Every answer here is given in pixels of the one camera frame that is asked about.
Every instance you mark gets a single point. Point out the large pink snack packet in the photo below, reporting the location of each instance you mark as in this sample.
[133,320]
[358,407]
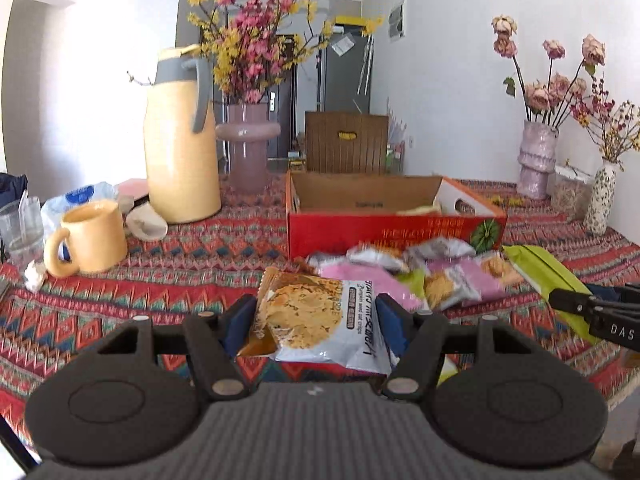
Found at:
[370,280]

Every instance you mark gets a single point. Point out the crumpled white tissue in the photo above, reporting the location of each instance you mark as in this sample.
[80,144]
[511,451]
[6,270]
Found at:
[35,276]

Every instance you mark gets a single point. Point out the slim floral vase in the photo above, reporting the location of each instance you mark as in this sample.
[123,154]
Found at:
[600,200]

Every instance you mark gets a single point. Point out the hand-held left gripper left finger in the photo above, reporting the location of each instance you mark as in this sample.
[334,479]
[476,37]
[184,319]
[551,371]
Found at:
[240,325]

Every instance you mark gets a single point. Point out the white dried grass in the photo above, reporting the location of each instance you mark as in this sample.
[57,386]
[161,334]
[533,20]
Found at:
[397,120]

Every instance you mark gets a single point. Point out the textured pink vase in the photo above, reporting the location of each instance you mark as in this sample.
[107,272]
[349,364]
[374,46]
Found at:
[537,160]

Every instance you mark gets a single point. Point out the white paper note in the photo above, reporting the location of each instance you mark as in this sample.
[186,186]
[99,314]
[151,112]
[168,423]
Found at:
[342,46]

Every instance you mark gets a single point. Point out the folded white umbrella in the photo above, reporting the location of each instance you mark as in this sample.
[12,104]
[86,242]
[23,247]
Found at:
[367,65]

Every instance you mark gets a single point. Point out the red cardboard box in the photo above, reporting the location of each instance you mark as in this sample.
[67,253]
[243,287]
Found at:
[350,232]

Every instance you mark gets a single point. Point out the clear drinking glass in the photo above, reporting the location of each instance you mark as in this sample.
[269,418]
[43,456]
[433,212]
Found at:
[22,232]

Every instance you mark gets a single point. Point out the pink and yellow blossom branches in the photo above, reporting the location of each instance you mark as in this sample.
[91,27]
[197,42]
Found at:
[250,25]

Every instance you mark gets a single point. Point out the yellow box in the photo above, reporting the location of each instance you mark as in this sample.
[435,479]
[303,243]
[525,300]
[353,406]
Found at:
[352,24]

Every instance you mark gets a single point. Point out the glass jar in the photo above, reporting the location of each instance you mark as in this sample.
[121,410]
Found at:
[570,195]

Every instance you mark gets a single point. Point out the fallen yellow petals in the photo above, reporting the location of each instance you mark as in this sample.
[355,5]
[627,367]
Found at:
[507,201]

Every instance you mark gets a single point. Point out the small trolley rack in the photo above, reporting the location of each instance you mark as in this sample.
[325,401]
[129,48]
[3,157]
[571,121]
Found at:
[395,159]

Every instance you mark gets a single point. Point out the light green snack packet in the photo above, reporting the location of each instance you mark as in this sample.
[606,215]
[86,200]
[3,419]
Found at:
[447,370]
[412,277]

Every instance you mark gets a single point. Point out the pink flat box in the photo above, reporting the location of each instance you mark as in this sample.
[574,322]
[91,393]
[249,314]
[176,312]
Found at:
[132,189]

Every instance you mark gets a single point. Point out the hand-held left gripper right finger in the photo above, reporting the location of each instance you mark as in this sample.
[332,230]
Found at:
[392,325]

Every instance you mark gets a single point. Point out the dried pink roses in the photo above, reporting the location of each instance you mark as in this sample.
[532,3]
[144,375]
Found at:
[552,50]

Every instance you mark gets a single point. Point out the grey refrigerator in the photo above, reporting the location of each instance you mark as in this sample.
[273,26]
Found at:
[345,85]

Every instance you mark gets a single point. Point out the white cracker packet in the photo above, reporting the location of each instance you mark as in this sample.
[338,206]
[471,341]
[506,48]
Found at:
[370,259]
[500,267]
[440,249]

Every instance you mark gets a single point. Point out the plastic wet wipes pack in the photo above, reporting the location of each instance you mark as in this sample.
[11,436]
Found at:
[80,194]

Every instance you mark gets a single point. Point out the yellow thermos jug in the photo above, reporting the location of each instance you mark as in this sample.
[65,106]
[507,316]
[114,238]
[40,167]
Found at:
[180,170]

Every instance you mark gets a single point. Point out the small dried flower sprigs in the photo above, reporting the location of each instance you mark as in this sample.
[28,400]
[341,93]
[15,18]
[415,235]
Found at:
[617,125]

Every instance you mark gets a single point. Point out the yellow mug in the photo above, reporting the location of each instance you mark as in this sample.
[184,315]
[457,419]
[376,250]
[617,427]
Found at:
[95,240]

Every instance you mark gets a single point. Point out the black bag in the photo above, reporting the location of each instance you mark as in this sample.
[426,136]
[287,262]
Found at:
[12,190]

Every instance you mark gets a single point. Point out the large cracker snack packet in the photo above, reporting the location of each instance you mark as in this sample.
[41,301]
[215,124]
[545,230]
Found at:
[310,315]

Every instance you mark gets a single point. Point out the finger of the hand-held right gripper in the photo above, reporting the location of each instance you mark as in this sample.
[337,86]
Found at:
[631,294]
[570,300]

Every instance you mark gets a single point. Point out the dark brown door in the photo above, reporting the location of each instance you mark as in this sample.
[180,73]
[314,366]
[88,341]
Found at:
[282,120]

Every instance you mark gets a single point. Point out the crumpled beige paper cup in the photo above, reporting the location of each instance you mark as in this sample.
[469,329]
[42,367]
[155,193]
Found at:
[147,225]

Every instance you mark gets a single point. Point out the orange cracker packet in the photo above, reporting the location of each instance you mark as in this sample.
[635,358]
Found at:
[447,287]

